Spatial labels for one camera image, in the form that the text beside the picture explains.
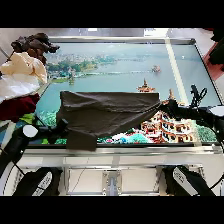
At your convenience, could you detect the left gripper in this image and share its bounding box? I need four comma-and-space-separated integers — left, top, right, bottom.
49, 118, 70, 140

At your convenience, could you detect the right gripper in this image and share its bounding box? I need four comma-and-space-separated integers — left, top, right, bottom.
161, 99, 188, 122

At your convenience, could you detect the dark brown T-shirt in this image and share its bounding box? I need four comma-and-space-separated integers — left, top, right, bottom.
55, 90, 162, 152

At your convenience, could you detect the green garment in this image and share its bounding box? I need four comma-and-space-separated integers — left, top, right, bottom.
19, 113, 37, 126

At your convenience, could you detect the dark red garment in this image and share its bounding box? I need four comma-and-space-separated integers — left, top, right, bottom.
0, 93, 41, 123

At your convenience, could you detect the white garment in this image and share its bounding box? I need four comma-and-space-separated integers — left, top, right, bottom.
0, 73, 41, 104

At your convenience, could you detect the cream garment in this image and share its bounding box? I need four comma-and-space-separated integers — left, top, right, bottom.
0, 51, 49, 84

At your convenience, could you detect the dark brown garment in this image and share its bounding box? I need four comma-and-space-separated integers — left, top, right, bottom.
10, 32, 61, 64

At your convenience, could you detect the silver frame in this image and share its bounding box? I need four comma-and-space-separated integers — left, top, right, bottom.
0, 143, 224, 197

